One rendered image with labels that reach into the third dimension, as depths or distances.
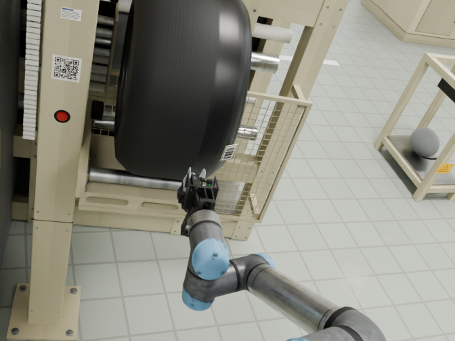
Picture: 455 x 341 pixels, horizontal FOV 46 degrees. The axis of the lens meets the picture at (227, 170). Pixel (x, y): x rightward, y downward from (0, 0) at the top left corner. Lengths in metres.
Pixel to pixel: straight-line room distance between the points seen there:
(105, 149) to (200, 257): 0.93
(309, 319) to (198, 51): 0.70
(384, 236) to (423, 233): 0.31
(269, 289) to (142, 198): 0.67
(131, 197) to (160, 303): 0.93
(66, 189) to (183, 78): 0.65
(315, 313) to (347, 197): 2.50
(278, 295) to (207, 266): 0.16
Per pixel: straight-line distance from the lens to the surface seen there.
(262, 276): 1.17
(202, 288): 1.16
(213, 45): 1.37
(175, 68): 1.33
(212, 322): 2.51
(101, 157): 1.89
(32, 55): 1.54
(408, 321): 2.99
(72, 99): 1.58
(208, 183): 1.27
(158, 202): 1.69
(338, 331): 0.92
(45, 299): 2.25
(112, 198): 1.72
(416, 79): 3.86
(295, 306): 1.08
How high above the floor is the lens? 2.00
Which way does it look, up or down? 37 degrees down
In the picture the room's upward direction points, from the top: 19 degrees clockwise
